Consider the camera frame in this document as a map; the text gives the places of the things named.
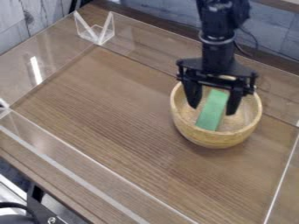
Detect clear acrylic stand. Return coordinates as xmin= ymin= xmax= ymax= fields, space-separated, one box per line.
xmin=73 ymin=11 xmax=114 ymax=46

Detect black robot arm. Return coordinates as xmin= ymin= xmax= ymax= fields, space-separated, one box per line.
xmin=176 ymin=0 xmax=257 ymax=116

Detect clear acrylic tray wall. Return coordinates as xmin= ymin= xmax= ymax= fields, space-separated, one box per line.
xmin=0 ymin=99 xmax=197 ymax=224

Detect wooden bowl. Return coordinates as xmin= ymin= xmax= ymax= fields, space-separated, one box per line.
xmin=169 ymin=83 xmax=262 ymax=149

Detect green rectangular stick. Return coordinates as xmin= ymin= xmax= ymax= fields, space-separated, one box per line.
xmin=194 ymin=89 xmax=229 ymax=131

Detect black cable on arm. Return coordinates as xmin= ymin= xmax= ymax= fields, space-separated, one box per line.
xmin=232 ymin=24 xmax=260 ymax=58

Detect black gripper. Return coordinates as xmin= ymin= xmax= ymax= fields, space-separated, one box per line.
xmin=176 ymin=33 xmax=257 ymax=116

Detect black table frame bracket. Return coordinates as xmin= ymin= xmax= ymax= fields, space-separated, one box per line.
xmin=26 ymin=184 xmax=68 ymax=224

